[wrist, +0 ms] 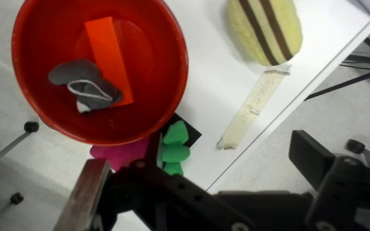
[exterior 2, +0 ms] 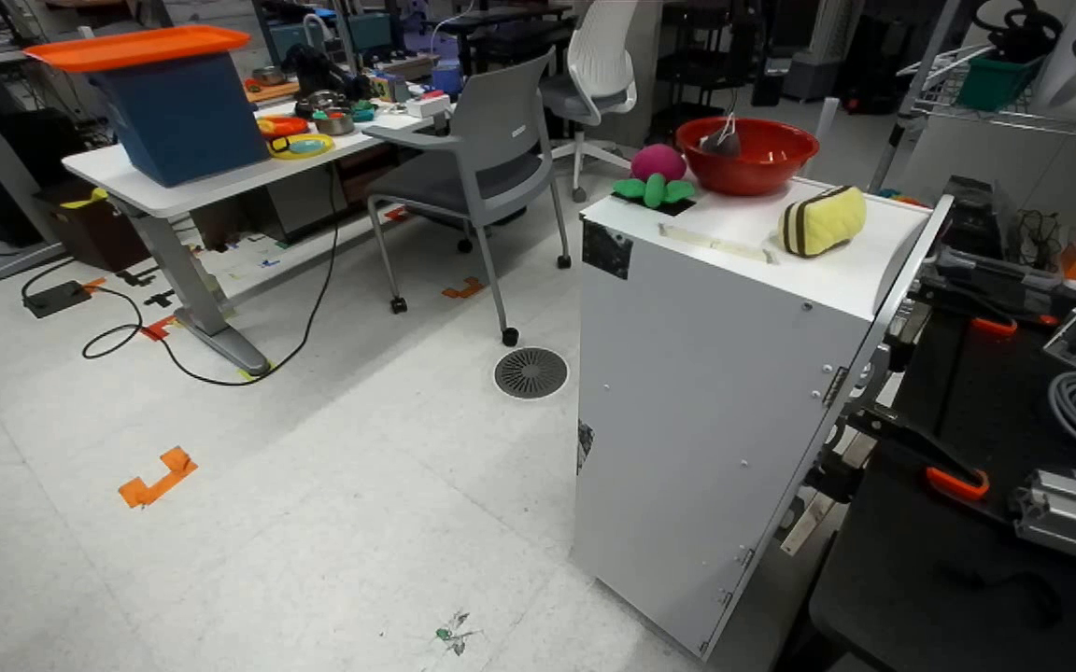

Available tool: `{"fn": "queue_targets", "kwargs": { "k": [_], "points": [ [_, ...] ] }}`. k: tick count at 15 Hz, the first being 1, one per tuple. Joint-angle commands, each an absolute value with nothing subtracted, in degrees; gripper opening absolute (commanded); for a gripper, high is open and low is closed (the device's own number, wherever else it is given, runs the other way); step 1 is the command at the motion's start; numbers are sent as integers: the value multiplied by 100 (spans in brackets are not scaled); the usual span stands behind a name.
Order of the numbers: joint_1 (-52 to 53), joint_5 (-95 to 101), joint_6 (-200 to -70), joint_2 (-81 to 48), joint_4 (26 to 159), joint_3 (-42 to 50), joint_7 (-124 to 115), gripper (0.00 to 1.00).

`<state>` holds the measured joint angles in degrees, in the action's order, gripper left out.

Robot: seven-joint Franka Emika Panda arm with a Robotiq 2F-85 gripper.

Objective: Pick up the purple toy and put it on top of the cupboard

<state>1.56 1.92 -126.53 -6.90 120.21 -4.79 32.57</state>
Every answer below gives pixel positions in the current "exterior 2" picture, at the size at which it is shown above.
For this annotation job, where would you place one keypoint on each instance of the black perforated table board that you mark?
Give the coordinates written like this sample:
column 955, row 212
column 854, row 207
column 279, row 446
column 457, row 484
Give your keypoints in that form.
column 935, row 622

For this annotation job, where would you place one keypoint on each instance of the black power adapter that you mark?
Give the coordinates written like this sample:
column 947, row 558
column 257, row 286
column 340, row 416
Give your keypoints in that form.
column 59, row 298

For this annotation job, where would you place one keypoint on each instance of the yellow striped plush toy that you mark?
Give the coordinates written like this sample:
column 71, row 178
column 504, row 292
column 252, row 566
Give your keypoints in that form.
column 831, row 220

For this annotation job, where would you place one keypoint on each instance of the white desk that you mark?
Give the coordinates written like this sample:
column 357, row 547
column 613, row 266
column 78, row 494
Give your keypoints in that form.
column 147, row 187

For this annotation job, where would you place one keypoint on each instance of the purple radish plush toy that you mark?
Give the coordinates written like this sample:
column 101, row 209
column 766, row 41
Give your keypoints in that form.
column 660, row 163

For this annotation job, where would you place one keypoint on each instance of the small orange floor tape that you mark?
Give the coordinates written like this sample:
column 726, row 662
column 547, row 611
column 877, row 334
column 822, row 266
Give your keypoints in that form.
column 466, row 290

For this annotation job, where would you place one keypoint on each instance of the blue storage bin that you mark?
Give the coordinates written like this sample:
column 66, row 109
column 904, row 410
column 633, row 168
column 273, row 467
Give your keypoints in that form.
column 184, row 123

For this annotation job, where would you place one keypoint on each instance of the grey office chair on casters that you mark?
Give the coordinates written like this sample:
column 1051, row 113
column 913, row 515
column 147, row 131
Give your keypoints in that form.
column 501, row 131

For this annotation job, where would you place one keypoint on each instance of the red plastic bowl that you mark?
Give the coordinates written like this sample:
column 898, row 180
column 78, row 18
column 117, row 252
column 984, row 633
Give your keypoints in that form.
column 765, row 168

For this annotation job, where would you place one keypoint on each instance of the orange yellow toy pile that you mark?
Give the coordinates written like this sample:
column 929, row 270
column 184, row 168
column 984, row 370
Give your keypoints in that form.
column 296, row 140

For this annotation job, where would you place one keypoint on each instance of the green plastic bin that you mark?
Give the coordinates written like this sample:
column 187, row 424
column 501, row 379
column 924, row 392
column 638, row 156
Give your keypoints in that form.
column 994, row 84

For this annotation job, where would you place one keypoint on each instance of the round grey floor drain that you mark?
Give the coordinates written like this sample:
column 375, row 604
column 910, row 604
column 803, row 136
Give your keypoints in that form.
column 532, row 370

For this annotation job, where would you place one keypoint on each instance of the grey utensil in bowl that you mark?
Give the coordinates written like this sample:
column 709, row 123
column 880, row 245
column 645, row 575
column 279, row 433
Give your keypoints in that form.
column 724, row 140

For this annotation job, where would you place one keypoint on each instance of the orange bracket-shaped floor tape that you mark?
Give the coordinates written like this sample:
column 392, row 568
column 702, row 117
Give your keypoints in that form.
column 138, row 489

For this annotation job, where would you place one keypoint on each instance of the orange bin lid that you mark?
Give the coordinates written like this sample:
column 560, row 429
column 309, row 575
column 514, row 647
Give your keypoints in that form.
column 132, row 46

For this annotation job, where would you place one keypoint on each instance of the white office chair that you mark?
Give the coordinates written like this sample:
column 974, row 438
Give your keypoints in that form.
column 598, row 62

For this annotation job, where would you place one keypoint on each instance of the white toy cupboard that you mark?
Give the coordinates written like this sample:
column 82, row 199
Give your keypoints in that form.
column 712, row 410

